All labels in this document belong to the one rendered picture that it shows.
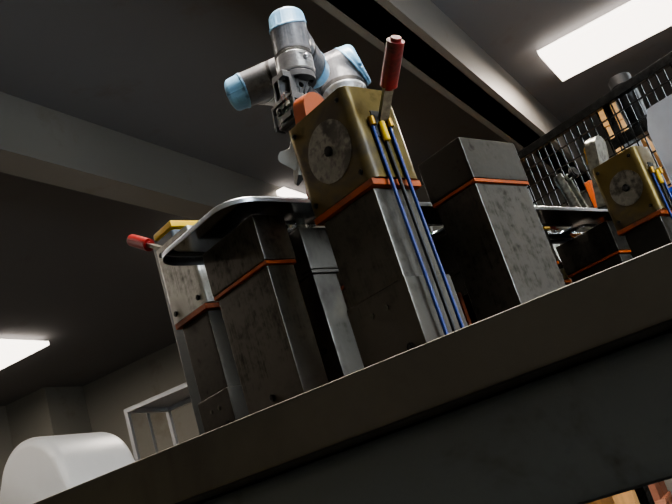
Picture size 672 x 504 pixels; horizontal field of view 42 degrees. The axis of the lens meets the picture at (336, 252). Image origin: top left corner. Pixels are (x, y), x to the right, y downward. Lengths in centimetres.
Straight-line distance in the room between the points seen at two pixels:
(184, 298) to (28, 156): 373
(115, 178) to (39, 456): 165
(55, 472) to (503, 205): 427
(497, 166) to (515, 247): 12
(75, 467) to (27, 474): 29
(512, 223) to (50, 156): 409
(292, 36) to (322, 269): 73
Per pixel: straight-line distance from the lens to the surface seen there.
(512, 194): 118
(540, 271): 115
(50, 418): 1122
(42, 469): 526
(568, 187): 206
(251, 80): 187
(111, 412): 1139
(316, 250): 114
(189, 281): 122
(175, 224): 147
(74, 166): 515
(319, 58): 185
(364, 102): 99
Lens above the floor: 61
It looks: 17 degrees up
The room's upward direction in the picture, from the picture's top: 18 degrees counter-clockwise
